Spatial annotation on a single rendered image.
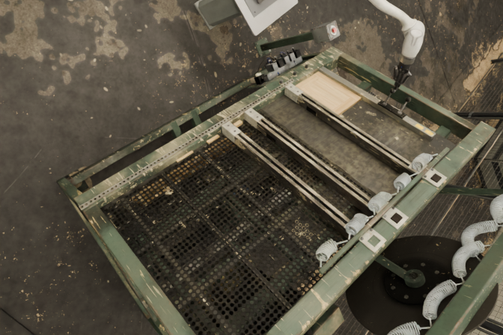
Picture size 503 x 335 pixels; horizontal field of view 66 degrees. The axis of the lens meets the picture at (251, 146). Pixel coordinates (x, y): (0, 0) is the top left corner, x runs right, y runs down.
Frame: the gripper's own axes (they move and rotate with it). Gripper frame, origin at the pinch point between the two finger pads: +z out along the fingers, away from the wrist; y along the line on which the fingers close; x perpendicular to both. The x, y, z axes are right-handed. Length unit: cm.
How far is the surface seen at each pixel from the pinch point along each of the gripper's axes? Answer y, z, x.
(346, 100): 21.7, 13.5, 23.2
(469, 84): 32, 202, -341
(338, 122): 9, 8, 49
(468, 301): -105, 22, 87
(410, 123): -22.2, 11.4, 12.1
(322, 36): 71, -2, -6
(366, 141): -14, 8, 50
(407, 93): -4.1, 10.4, -12.2
